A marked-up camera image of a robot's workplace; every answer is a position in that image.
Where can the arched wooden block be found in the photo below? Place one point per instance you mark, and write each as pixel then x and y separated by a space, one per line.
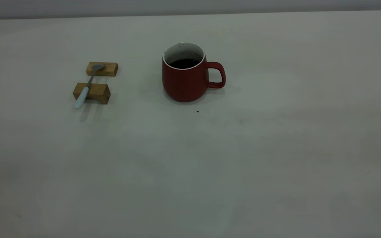
pixel 100 93

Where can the flat wooden block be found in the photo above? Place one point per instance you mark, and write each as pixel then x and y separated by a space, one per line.
pixel 111 69

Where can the red ceramic mug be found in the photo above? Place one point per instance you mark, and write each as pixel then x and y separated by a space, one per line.
pixel 184 84

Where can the dark coffee liquid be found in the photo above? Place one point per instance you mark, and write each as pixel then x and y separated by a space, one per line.
pixel 184 63

